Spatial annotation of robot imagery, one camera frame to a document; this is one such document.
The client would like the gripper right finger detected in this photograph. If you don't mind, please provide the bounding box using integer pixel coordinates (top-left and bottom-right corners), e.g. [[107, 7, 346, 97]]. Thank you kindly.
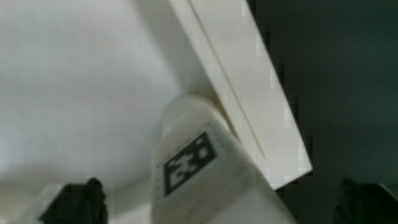
[[335, 178, 398, 224]]

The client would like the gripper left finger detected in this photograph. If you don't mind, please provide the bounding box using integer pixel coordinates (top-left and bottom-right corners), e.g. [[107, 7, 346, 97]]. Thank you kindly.
[[17, 177, 113, 224]]

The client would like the white leg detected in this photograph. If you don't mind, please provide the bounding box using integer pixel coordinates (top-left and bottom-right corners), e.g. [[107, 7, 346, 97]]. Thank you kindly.
[[152, 95, 298, 224]]

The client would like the white square table top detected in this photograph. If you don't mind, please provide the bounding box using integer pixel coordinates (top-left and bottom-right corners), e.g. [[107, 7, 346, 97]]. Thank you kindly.
[[0, 0, 216, 224]]

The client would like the white U-shaped fence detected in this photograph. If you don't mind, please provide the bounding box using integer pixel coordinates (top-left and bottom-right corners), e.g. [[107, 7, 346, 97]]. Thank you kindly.
[[170, 0, 314, 188]]

